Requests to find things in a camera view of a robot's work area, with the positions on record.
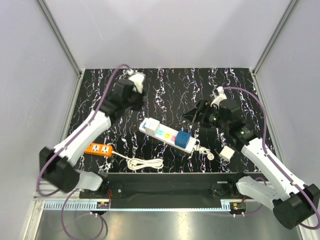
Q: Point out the white charger plug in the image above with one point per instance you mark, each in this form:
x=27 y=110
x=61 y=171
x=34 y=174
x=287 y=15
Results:
x=226 y=153

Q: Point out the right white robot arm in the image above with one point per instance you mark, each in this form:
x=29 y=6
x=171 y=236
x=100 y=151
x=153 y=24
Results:
x=290 y=199

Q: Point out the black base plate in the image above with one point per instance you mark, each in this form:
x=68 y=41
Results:
x=164 y=191

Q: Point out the white multicolour power strip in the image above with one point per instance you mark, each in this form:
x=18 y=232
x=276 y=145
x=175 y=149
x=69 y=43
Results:
x=167 y=135

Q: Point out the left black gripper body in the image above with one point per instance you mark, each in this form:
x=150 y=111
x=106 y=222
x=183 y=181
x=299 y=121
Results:
x=134 y=101

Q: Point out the orange power strip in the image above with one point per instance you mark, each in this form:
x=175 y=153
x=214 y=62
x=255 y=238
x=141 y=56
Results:
x=98 y=149

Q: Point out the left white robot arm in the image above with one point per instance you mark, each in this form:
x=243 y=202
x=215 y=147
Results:
x=57 y=164

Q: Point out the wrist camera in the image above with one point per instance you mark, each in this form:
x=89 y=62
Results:
x=137 y=78
x=220 y=96

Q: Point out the blue cube socket adapter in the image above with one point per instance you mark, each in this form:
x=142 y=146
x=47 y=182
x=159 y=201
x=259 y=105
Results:
x=182 y=139

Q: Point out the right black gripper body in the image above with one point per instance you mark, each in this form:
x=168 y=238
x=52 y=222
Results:
x=211 y=115

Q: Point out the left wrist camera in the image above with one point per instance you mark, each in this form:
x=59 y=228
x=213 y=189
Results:
x=137 y=78

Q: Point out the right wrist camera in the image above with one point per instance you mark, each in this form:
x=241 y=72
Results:
x=220 y=96

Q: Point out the white square socket adapter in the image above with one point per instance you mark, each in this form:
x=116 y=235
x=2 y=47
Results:
x=151 y=126

